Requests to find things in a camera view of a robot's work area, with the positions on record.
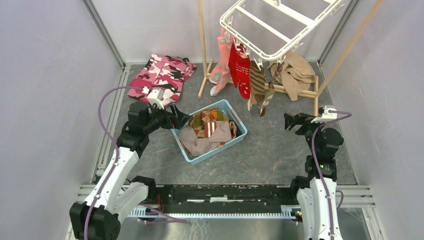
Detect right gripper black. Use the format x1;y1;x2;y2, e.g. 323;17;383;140
283;112;329;155

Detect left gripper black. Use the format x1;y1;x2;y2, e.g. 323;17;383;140
143;101;190;134

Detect brown striped sock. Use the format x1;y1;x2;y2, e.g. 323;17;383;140
259;63;283;117
247;60;266;111

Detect pink sock green patches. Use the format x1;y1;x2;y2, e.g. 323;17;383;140
209;28;232;96

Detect red sock white stars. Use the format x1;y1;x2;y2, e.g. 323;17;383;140
235;53;251;99

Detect white clip hanger frame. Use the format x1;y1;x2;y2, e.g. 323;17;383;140
219;0;348;61

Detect red sock white trim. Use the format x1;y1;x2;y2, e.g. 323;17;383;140
228;42;240;88

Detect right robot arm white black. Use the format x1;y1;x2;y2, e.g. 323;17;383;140
284;113;344;240

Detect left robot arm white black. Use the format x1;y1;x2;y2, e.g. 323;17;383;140
69;102;190;240

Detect brown beige socks pile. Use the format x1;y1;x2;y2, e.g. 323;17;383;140
177;106;238;159

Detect beige cloth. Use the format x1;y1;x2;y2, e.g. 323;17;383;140
268;52;317;101

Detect pink camouflage cloth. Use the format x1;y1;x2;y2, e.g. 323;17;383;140
127;53;197;107

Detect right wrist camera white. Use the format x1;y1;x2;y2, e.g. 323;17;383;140
311;105;338;124

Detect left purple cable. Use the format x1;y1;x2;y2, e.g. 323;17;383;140
82;86;147;240

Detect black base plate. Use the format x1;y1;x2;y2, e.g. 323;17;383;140
142;184;299;214

